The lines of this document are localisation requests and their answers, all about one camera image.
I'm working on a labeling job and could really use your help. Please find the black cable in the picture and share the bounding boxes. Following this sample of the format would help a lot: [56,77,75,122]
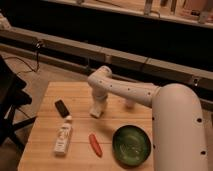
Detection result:
[3,39,45,75]

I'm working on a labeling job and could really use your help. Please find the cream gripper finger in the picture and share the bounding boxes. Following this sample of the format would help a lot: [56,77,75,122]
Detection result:
[92,101,107,112]

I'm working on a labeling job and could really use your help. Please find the white squeeze bottle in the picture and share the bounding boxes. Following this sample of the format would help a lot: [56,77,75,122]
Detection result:
[54,116,72,156]

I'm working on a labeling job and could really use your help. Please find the green bowl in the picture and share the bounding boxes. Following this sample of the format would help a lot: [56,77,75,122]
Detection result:
[112,125,151,167]

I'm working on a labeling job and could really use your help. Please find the black phone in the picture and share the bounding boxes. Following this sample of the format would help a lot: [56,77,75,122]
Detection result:
[55,100,69,118]

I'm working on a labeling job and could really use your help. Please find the black office chair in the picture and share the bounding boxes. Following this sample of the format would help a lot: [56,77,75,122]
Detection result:
[0,55,35,150]

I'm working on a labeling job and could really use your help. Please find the white sponge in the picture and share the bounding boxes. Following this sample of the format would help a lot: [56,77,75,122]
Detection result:
[89,107,103,118]

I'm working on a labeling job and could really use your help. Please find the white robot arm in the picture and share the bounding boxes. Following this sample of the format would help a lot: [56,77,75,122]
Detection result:
[88,66,208,171]

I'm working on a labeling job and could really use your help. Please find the white paper cup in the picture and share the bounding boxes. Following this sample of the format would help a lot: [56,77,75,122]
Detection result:
[125,99,135,109]

